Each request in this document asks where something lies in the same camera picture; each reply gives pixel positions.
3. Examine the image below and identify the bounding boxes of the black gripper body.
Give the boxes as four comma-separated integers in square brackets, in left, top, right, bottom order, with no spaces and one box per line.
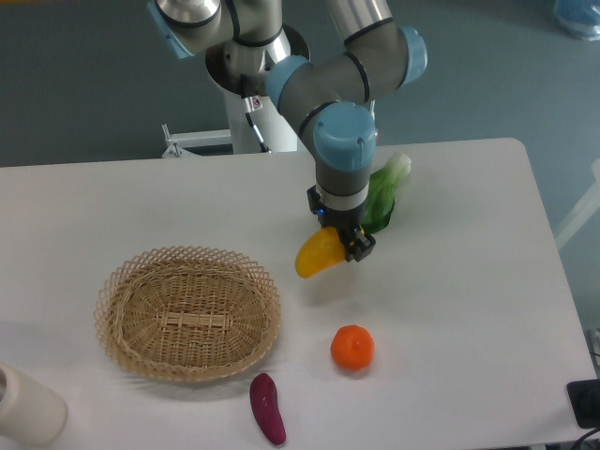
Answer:
[314,203,365,233]

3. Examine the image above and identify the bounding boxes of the yellow mango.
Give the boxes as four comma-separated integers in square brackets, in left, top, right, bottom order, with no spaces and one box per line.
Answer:
[294,227,346,278]

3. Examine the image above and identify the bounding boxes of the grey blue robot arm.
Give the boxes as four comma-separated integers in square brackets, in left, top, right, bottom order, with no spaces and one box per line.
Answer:
[148,1,428,261]

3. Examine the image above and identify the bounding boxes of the green bok choy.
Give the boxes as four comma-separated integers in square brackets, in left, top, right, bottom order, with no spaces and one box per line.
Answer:
[362,153,412,234]

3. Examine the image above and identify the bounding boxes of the orange tangerine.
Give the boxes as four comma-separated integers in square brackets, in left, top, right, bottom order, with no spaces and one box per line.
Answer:
[330,324,375,370]

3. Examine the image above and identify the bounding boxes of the woven wicker basket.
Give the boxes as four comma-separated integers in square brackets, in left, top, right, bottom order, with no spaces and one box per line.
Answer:
[95,247,281,383]

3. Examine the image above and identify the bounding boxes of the purple sweet potato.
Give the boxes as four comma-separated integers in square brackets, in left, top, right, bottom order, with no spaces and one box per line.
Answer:
[249,373,287,445]

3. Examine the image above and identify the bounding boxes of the black device at edge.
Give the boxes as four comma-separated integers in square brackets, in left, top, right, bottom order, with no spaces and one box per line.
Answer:
[566,379,599,429]

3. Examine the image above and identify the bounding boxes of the cream cylindrical bottle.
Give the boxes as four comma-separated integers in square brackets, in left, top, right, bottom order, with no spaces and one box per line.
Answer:
[1,363,68,446]

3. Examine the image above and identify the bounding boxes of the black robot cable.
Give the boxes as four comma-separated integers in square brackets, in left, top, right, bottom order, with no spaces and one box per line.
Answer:
[239,74,272,154]

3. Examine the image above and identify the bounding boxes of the white frame at right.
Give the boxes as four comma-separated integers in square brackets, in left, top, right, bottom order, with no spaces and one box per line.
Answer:
[553,159,599,251]

